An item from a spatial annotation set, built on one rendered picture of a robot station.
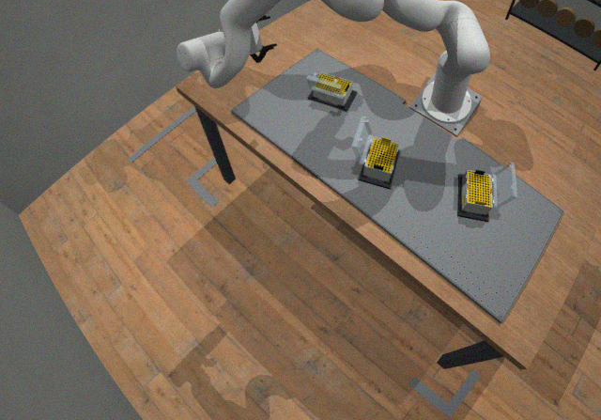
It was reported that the yellow perforated tip rack plate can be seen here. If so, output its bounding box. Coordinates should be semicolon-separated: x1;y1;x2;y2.
468;170;491;207
366;137;397;173
318;74;351;95

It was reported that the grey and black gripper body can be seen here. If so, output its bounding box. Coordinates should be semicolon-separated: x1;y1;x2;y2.
252;23;262;52

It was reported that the black holder plate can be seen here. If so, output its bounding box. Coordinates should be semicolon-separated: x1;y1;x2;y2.
457;174;489;222
359;149;400;189
308;90;357;111

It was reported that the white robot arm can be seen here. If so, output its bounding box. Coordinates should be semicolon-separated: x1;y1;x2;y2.
177;0;490;123

